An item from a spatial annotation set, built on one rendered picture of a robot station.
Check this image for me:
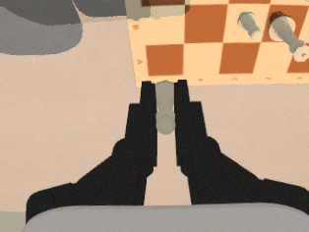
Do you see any orange and cream chessboard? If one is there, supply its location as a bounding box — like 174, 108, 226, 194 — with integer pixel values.
125, 0, 309, 87

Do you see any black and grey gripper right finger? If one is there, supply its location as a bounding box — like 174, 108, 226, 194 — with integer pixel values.
174, 80, 309, 215

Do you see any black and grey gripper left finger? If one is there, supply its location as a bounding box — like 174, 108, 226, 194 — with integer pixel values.
26, 81, 157, 224

